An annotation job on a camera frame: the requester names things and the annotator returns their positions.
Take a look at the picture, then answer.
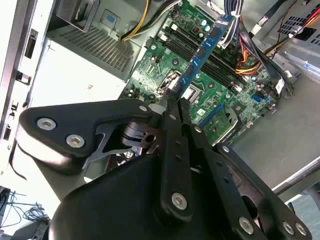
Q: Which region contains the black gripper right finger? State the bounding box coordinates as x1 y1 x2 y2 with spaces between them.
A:
177 97 313 240

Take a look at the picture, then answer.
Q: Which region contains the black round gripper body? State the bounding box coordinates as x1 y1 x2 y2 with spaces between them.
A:
48 121 241 240

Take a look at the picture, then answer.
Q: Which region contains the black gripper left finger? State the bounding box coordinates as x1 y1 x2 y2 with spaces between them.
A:
14 96 195 218

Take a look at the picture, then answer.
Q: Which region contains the blue RAM stick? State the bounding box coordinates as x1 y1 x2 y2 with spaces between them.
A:
174 14 233 99

